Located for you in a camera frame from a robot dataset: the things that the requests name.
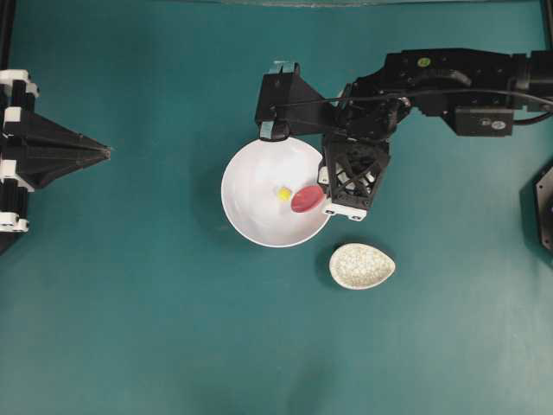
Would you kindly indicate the yellow hexagonal prism block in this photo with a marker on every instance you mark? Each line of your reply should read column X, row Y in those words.
column 284, row 194

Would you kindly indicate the speckled egg-shaped dish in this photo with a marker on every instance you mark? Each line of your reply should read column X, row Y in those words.
column 356, row 266

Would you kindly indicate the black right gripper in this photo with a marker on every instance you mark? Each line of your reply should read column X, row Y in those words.
column 350, row 173

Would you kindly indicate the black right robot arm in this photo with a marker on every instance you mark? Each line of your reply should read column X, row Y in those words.
column 476, row 93

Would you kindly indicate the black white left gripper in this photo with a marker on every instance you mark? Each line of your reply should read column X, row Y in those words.
column 23, row 171

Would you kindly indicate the red plastic spoon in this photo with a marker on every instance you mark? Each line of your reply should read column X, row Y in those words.
column 307, row 198

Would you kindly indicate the white round bowl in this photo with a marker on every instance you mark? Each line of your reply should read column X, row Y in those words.
column 250, row 189

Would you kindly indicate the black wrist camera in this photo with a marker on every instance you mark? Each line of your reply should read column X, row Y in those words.
column 287, row 106

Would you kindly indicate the black aluminium frame rail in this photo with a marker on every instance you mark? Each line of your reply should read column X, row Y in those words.
column 7, row 18

